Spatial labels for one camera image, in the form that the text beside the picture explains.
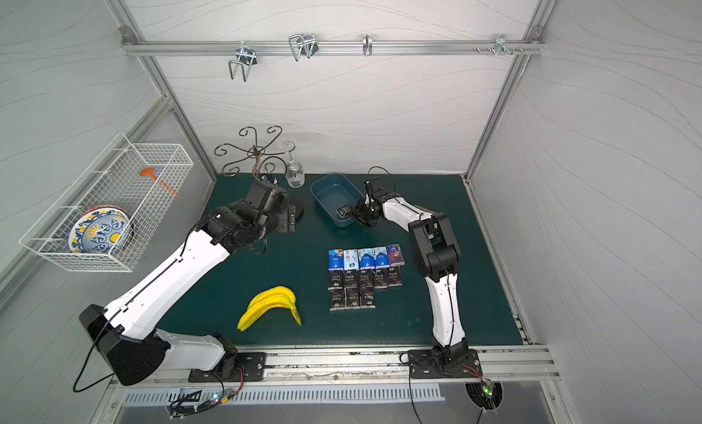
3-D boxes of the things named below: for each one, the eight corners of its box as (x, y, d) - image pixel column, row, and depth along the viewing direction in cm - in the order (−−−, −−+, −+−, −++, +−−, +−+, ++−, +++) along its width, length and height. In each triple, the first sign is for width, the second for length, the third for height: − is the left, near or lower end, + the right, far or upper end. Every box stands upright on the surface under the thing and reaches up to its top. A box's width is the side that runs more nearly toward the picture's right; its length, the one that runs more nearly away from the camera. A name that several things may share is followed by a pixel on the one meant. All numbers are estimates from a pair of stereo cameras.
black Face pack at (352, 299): (345, 309, 85) (345, 307, 84) (346, 289, 89) (346, 287, 88) (360, 309, 85) (360, 307, 84) (360, 289, 89) (360, 287, 88)
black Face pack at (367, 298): (360, 308, 86) (360, 305, 84) (360, 291, 90) (360, 288, 88) (375, 308, 86) (375, 305, 84) (374, 291, 90) (375, 288, 88)
